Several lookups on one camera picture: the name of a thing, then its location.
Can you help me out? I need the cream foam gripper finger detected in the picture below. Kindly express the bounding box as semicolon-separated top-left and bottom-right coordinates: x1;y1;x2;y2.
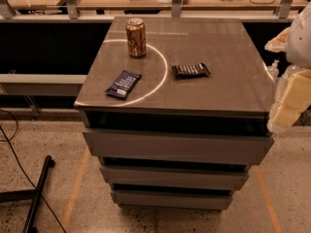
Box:
264;28;290;52
267;69;311;131

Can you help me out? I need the black rxbar chocolate wrapper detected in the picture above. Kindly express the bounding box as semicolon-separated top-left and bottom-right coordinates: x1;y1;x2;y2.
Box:
172;63;211;80

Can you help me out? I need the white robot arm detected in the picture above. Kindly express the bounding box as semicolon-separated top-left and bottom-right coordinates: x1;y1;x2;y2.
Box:
264;2;311;134

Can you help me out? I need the blue rxbar blueberry wrapper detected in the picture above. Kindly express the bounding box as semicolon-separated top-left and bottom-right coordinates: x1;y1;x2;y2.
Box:
105;70;141;99

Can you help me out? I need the clear plastic bottle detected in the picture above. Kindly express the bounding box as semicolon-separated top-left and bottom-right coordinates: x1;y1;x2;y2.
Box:
267;59;279;80

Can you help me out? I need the grey drawer cabinet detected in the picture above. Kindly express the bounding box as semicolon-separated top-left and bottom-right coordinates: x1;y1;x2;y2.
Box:
75;17;275;198

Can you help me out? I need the gold soda can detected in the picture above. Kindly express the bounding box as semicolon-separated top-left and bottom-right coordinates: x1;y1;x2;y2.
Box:
126;17;147;57

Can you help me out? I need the top grey drawer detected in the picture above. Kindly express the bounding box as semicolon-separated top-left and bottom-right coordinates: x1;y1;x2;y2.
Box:
84;129;274;165

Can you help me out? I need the grey drawer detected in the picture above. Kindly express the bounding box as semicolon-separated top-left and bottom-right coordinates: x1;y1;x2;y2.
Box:
111;190;232;211
84;129;274;165
100;165;249;190

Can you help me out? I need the middle grey drawer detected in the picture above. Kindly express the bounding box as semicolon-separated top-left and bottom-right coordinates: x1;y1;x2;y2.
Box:
100;165;249;190

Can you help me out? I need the bottom grey drawer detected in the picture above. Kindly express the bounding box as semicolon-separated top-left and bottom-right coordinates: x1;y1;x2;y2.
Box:
111;190;232;211

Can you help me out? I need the black stand leg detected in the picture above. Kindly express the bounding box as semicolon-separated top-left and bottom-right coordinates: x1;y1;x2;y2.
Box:
0;155;54;233

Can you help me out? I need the black floor cable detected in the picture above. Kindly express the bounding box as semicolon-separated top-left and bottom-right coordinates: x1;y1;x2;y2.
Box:
0;109;67;233

